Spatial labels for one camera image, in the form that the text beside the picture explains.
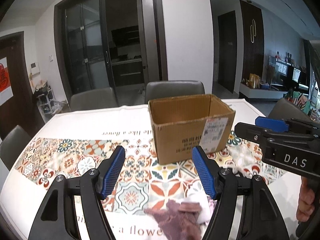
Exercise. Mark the small shelf rack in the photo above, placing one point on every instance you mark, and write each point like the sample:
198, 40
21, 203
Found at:
46, 101

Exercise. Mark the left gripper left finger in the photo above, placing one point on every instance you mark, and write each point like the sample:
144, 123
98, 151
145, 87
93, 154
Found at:
56, 216

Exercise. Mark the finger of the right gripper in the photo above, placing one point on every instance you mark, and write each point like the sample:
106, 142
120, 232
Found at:
272, 124

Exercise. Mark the grey chair right side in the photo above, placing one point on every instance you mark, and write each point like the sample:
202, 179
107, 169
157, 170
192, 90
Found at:
285, 109

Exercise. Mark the glass sliding door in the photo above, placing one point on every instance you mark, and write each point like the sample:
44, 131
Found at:
81, 44

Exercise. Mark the purple knitted cloth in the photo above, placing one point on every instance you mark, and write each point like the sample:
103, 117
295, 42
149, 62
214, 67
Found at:
178, 220

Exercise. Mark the grey chair far left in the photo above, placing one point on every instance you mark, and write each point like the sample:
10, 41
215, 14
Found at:
93, 99

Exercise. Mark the dark wooden entry door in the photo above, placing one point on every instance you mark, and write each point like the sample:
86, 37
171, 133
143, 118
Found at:
21, 109

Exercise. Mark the grey chair far middle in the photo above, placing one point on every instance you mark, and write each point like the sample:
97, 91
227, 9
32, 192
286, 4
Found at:
166, 89

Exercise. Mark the colourful clothes pile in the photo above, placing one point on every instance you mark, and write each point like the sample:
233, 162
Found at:
298, 99

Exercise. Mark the grey chair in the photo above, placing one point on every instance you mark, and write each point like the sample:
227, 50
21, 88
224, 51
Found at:
12, 145
93, 99
166, 89
285, 109

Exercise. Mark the silver refrigerator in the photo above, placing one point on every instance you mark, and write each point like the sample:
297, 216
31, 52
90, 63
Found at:
148, 42

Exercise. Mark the white tv cabinet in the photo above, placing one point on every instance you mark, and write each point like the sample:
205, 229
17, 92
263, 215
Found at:
260, 93

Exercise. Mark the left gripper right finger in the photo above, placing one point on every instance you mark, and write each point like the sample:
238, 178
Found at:
260, 215

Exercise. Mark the white soft cloth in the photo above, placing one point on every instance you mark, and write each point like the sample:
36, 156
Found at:
206, 203

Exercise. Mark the red fu poster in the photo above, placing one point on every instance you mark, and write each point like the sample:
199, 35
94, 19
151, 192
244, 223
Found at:
5, 85

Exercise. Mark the right hand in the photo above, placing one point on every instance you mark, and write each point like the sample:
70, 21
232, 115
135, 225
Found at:
305, 201

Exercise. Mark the grey chair left side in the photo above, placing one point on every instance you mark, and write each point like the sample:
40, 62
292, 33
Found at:
12, 145

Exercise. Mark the cardboard box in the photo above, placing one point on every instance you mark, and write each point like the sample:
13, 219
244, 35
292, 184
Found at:
181, 123

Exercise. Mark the wall intercom panel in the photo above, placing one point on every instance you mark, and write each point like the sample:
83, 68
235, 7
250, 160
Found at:
35, 68

